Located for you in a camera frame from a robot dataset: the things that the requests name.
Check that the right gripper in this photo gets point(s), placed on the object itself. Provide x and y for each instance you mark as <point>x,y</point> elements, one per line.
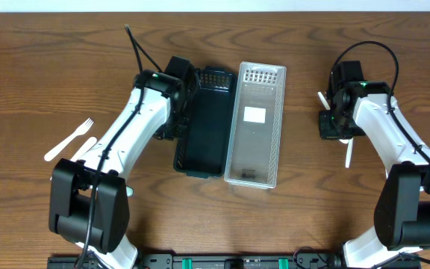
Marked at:
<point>328,129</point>

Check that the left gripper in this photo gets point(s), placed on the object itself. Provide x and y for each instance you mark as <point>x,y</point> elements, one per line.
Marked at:
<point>174,131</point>

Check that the white spoon angled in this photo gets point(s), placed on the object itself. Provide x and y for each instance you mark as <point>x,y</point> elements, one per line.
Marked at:
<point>323,101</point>

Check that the white plastic fork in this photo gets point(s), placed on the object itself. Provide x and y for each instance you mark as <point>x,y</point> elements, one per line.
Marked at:
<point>88,144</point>
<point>81,130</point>

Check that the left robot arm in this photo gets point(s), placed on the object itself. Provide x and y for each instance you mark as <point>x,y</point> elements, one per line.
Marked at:
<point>88,199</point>

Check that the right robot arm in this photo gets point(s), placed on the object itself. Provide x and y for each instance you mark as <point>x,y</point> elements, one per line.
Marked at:
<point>357,107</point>

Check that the black plastic basket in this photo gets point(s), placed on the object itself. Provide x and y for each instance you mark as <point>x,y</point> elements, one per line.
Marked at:
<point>202,152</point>

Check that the clear plastic basket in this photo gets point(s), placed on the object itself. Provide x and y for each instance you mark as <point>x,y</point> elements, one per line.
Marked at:
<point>254,144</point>

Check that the white plastic spoon left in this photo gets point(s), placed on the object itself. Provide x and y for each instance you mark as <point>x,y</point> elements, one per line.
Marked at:
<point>129,191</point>

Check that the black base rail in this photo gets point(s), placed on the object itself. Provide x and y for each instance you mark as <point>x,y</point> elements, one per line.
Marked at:
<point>167,261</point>

